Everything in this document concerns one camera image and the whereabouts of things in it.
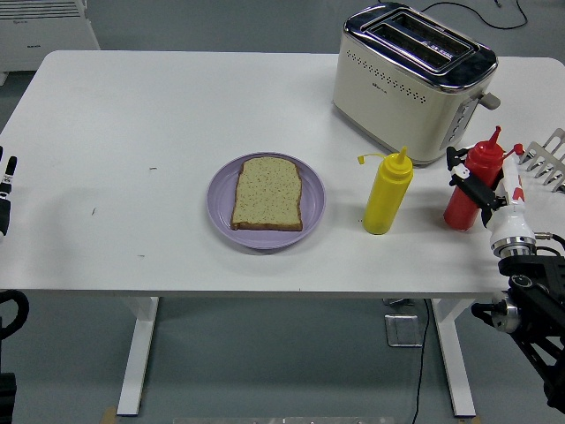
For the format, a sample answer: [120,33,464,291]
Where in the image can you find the silver floor socket box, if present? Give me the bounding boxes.
[384,313,426,348]

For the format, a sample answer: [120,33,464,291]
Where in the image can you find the black cable on floor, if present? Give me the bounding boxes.
[418,0,529,30]

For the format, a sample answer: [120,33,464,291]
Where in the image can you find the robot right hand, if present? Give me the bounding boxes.
[445,145,537,249]

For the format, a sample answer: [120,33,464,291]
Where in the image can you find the white table leg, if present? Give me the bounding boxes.
[116,296,160,417]
[431,298,477,419]

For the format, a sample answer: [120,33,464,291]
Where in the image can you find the red squeeze bottle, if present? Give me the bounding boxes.
[443,125,526,231]

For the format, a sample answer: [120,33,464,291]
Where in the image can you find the slice of bread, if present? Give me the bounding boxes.
[230,156,305,232]

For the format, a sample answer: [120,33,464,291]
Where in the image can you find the cream and chrome toaster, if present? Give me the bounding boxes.
[331,2,502,168]

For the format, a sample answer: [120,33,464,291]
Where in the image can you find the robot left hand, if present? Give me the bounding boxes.
[0,145,19,246]

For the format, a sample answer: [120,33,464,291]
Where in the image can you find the thin black hanging cable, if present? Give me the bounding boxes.
[411,299,432,424]

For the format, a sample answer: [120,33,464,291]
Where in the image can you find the yellow squeeze bottle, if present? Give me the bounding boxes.
[357,146,415,236]

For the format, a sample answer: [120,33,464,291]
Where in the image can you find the silver metal toast rack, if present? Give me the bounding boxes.
[516,127,565,193]

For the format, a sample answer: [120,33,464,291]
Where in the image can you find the purple round plate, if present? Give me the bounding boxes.
[206,152,327,251]

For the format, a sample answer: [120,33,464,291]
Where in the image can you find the white floor appliance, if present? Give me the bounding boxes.
[0,0,102,85]

